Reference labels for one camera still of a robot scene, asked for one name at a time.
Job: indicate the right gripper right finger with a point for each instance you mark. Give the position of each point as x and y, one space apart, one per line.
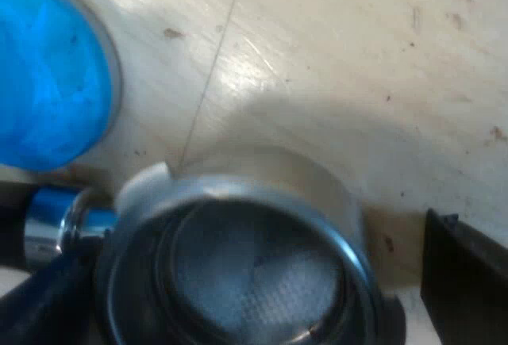
472 281

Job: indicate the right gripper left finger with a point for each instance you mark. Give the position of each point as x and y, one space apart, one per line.
47 313

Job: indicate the bright blue tamper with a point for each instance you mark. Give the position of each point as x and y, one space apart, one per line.
47 83

